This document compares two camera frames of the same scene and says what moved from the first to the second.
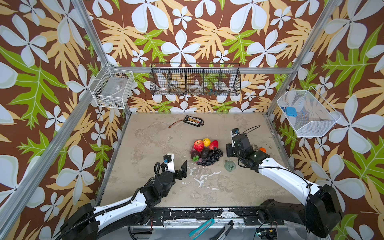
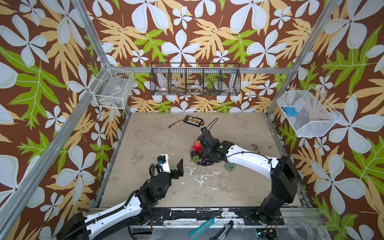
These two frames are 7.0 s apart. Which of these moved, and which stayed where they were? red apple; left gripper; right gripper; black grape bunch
Moved: right gripper
Stayed: left gripper; black grape bunch; red apple
